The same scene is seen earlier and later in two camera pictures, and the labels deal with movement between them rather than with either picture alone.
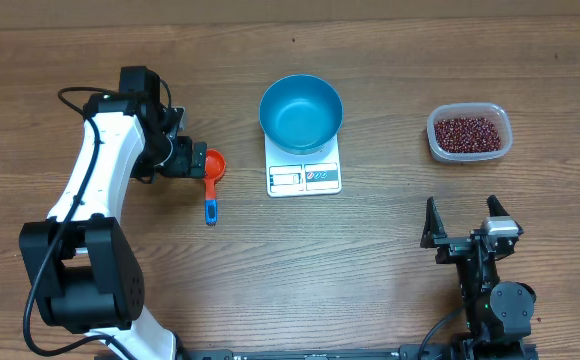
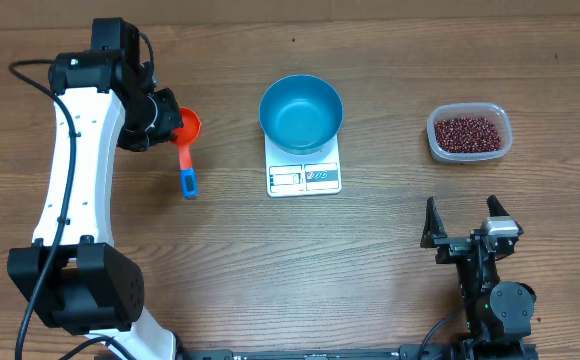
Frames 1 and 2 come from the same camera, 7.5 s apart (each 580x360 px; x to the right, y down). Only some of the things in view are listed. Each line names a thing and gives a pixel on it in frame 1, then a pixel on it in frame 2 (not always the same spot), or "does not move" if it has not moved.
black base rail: [381, 352] does not move
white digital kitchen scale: [291, 174] does not move
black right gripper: [461, 241] does not move
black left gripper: [183, 164] -> [172, 121]
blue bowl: [301, 114] does not move
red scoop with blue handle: [215, 166] -> [191, 124]
